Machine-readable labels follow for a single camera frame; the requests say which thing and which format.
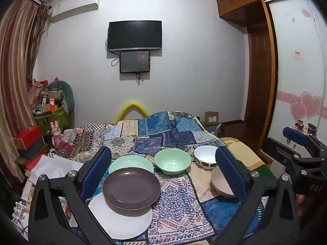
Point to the white door sticker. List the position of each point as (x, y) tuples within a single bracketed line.
[(296, 54)]

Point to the green bowl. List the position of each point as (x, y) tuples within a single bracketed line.
[(173, 160)]

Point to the yellow foam tube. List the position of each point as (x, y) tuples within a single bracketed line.
[(132, 107)]

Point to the dark wooden door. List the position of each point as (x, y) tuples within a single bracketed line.
[(258, 81)]

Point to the white plate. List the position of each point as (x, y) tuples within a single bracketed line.
[(122, 224)]

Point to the pile of clutter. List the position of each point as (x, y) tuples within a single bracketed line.
[(40, 94)]

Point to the dark brown plate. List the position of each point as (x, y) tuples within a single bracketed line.
[(131, 186)]

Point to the small red jar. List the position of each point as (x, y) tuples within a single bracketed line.
[(302, 126)]

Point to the small dark bottle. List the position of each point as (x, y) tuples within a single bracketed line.
[(311, 128)]

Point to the black wall television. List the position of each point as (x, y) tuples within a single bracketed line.
[(135, 35)]

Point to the pink shallow bowl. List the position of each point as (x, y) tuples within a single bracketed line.
[(221, 181)]

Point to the beige blanket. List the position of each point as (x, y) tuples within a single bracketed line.
[(242, 153)]

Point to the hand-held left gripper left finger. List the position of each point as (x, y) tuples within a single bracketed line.
[(98, 169)]

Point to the person's right hand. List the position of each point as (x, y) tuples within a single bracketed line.
[(301, 199)]

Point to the small black wall screen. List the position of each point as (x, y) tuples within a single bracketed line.
[(135, 61)]

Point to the white air conditioner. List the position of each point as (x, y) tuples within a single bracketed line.
[(74, 6)]

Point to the green bag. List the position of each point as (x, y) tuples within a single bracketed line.
[(55, 119)]

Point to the pink plush rabbit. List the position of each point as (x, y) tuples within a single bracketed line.
[(55, 134)]

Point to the wooden wardrobe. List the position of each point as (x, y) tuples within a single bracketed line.
[(240, 5)]

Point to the light green plate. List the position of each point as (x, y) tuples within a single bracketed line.
[(130, 162)]

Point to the white cloth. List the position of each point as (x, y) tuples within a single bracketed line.
[(51, 167)]

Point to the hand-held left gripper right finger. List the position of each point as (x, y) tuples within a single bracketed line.
[(230, 171)]

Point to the white sliding door with hearts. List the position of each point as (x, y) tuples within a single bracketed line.
[(296, 81)]

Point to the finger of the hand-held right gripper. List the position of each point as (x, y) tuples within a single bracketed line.
[(278, 149), (293, 135)]

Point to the cardboard box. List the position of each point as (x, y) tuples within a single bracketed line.
[(211, 117)]

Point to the grey plush cushion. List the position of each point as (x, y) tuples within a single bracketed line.
[(65, 91)]

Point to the patchwork blanket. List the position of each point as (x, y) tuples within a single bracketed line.
[(176, 201)]

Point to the white bowl with dark dots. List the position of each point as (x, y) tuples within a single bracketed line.
[(204, 154)]

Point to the striped brown curtain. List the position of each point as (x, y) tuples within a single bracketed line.
[(18, 81)]

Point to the red box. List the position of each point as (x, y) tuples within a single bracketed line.
[(28, 136)]

